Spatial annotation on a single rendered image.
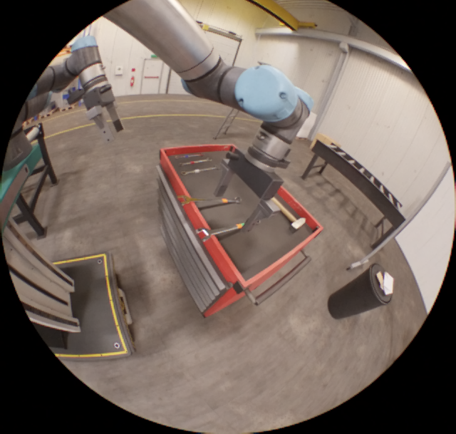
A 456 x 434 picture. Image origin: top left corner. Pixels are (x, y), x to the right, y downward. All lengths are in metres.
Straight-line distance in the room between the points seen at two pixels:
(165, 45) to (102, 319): 1.14
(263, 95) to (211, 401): 1.54
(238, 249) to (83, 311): 1.01
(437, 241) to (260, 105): 2.30
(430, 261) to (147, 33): 2.49
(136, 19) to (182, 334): 1.41
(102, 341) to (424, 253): 2.89
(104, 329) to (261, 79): 1.17
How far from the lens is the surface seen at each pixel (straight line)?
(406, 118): 8.50
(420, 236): 2.35
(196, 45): 0.25
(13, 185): 0.61
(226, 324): 1.36
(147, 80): 10.38
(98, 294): 1.14
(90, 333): 1.14
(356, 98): 8.72
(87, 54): 0.53
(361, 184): 3.26
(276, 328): 1.52
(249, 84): 0.22
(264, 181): 0.32
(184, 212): 0.60
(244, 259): 0.50
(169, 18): 0.23
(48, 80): 0.54
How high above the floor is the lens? 1.32
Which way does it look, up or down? 42 degrees down
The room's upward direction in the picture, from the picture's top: 20 degrees clockwise
